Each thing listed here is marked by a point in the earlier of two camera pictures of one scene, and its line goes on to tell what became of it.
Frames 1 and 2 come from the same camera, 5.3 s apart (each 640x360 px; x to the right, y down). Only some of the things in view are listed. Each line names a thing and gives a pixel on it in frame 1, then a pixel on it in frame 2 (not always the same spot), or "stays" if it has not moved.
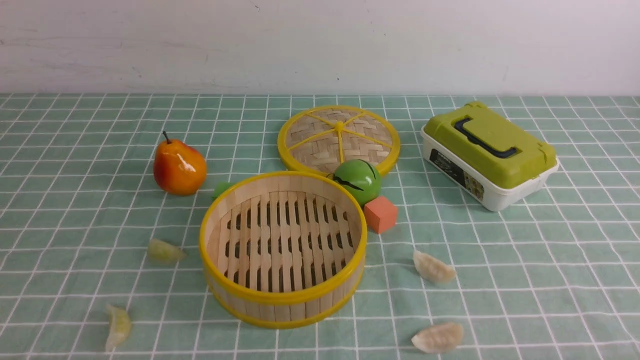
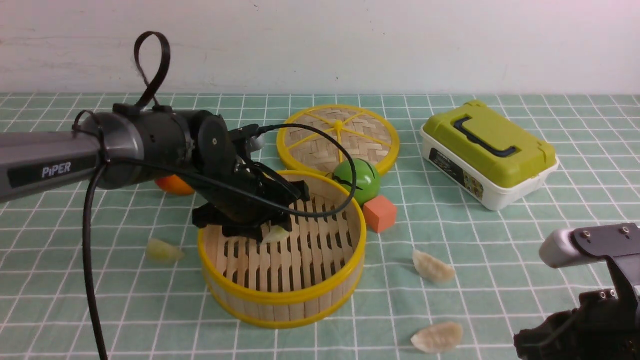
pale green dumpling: [162, 253] stays
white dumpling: [432, 269] stays
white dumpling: [438, 338] stays
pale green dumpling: [121, 325] to [276, 234]
